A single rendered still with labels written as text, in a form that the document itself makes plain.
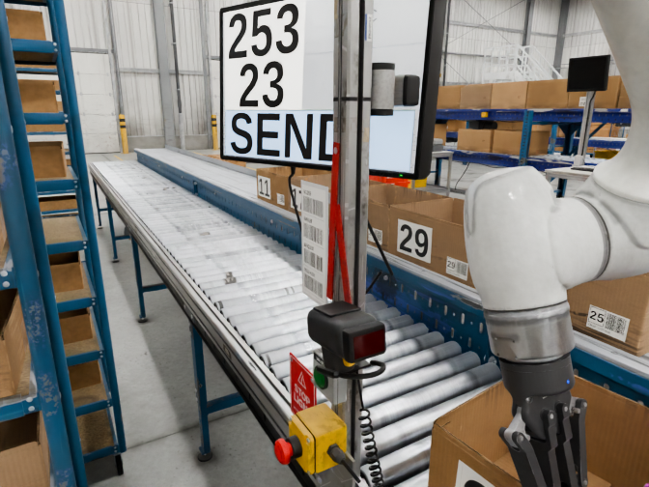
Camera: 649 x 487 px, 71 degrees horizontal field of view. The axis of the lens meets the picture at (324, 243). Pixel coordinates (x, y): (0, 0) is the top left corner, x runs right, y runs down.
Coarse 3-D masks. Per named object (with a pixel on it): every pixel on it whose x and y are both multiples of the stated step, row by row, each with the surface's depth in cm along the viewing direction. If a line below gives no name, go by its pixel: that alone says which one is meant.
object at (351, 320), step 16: (336, 304) 66; (352, 304) 65; (320, 320) 63; (336, 320) 60; (352, 320) 60; (368, 320) 60; (320, 336) 63; (336, 336) 59; (352, 336) 57; (368, 336) 58; (384, 336) 60; (336, 352) 59; (352, 352) 57; (368, 352) 58; (384, 352) 60; (320, 368) 67; (336, 368) 64; (352, 368) 65
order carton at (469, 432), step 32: (576, 384) 78; (448, 416) 69; (480, 416) 74; (512, 416) 81; (608, 416) 74; (640, 416) 70; (448, 448) 65; (480, 448) 77; (608, 448) 75; (640, 448) 71; (448, 480) 66; (512, 480) 56; (608, 480) 76; (640, 480) 72
